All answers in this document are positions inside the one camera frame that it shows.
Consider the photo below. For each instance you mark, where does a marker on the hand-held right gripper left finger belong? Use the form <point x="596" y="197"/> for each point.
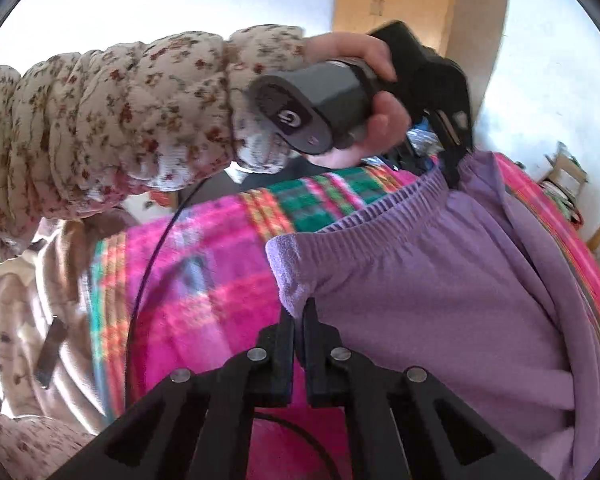
<point x="280" y="360"/>

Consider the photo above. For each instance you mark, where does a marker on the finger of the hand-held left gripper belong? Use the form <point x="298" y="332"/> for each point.
<point x="452" y="160"/>
<point x="412" y="162"/>

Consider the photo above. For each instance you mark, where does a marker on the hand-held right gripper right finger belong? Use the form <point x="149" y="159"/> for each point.
<point x="317" y="360"/>

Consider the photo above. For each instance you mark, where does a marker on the purple fleece pants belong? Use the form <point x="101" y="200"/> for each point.
<point x="430" y="285"/>

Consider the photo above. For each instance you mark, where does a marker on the person's left forearm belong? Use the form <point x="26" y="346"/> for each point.
<point x="130" y="110"/>

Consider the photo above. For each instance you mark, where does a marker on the person's left hand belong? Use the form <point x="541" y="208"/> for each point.
<point x="352" y="47"/>

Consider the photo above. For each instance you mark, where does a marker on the pink plaid bed sheet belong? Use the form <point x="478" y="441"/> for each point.
<point x="205" y="285"/>

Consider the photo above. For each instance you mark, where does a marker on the wooden chair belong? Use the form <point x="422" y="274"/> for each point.
<point x="565" y="170"/>

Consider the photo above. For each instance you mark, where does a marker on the wooden wardrobe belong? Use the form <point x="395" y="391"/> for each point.
<point x="390" y="0"/>

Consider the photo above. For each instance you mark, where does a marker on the dark zipper pull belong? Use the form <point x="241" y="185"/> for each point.
<point x="52" y="350"/>

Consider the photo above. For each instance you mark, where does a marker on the person's floral quilted jacket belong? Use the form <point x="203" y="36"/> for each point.
<point x="20" y="310"/>

